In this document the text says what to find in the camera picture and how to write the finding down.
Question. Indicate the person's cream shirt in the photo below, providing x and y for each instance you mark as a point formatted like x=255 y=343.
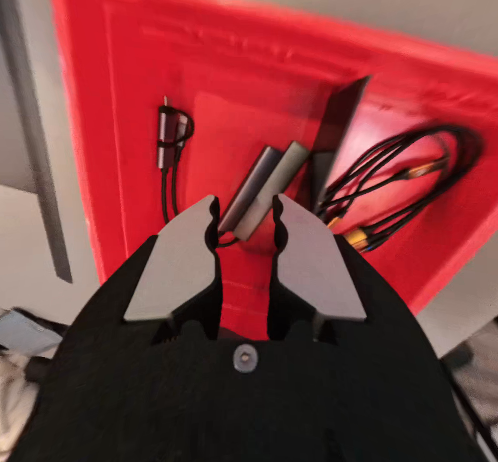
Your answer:
x=11 y=399

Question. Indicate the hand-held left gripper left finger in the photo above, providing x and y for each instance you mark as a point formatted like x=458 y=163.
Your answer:
x=175 y=275

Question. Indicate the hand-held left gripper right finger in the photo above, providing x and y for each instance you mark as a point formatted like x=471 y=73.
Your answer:
x=319 y=275

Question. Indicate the grey USB hub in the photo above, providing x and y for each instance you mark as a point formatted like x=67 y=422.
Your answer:
x=249 y=185
x=278 y=181

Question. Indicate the red storage bin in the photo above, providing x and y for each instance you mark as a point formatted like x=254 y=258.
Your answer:
x=233 y=80

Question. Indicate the black bin divider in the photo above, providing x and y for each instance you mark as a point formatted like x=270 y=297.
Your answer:
x=338 y=119

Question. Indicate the dark grey flat object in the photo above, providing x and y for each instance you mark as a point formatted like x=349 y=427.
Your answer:
x=23 y=333

